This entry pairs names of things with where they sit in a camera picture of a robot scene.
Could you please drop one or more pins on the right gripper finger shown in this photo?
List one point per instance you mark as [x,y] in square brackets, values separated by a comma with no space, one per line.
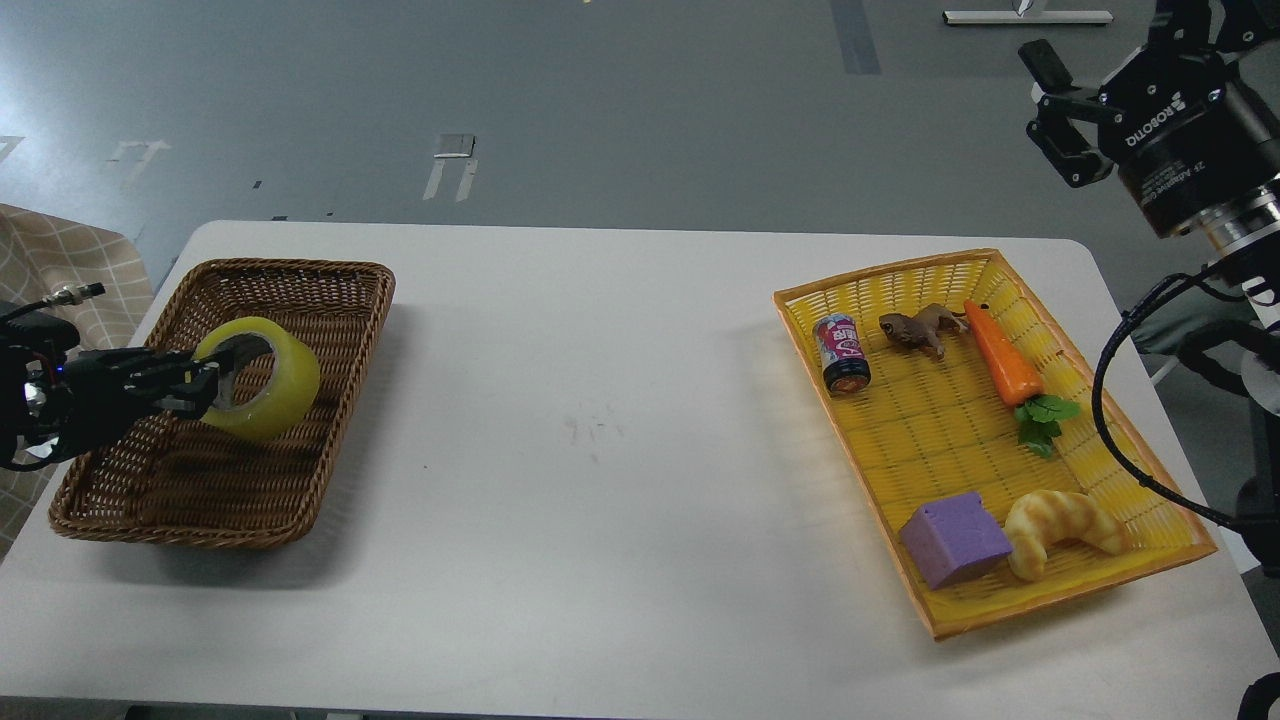
[1232,29]
[1060,106]

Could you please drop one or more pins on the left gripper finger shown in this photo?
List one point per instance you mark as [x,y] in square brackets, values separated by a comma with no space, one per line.
[187,388]

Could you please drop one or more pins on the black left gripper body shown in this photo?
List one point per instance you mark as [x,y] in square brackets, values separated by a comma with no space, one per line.
[105,398]

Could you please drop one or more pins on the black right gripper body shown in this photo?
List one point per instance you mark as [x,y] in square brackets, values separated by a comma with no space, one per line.
[1192,136]

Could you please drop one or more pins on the yellow tape roll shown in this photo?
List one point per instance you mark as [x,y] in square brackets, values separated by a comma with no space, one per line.
[288,392]

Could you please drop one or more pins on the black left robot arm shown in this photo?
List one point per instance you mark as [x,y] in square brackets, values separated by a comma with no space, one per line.
[58,403]

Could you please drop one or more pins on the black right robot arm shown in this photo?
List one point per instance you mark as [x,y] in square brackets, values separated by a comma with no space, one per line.
[1237,357]

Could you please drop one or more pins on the brown wicker basket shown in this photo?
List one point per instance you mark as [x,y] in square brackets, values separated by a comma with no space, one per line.
[177,481]

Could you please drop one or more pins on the beige checkered cloth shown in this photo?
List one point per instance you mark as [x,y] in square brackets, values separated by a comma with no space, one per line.
[41,253]

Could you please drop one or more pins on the person in green clothing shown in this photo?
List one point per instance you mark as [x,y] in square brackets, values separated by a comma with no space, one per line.
[1163,331]

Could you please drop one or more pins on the brown toy animal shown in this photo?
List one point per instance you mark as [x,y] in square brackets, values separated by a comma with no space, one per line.
[922,330]

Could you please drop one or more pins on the orange toy carrot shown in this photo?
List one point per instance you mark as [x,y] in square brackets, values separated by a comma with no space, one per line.
[1018,384]

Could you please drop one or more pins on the red soda can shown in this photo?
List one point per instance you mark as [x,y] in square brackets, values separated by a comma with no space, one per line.
[844,365]

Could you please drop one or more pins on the yellow plastic basket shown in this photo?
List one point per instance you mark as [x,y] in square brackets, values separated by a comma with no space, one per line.
[926,429]

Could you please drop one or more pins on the toy croissant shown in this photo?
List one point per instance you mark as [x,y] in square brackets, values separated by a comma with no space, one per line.
[1045,517]

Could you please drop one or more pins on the purple foam cube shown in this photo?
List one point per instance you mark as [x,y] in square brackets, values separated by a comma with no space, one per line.
[954,539]

